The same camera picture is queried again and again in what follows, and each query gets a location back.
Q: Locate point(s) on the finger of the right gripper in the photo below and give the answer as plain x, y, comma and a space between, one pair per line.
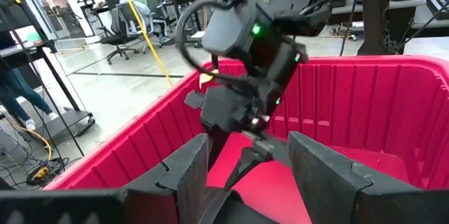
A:
250, 159
279, 152

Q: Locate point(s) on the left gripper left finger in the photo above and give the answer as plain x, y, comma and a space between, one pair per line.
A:
191, 175

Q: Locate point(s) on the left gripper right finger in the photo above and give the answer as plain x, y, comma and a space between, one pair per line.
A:
333, 189

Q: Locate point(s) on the red plastic ribbed bin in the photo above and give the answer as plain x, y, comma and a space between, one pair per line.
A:
368, 111

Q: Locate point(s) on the black equipment stand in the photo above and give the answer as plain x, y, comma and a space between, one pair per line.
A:
70, 122

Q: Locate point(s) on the grey occupied office chair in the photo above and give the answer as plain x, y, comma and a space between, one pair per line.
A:
156, 24

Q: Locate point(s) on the seated person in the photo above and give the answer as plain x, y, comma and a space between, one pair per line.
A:
140, 8

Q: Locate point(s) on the black empty office chair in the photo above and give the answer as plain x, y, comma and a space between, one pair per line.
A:
117, 34

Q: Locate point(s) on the black keyboard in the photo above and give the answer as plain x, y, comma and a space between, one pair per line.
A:
438, 1

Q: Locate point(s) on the standing person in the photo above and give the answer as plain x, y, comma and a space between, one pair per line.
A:
14, 90

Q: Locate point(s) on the black right side frame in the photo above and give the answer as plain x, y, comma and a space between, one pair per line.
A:
373, 13

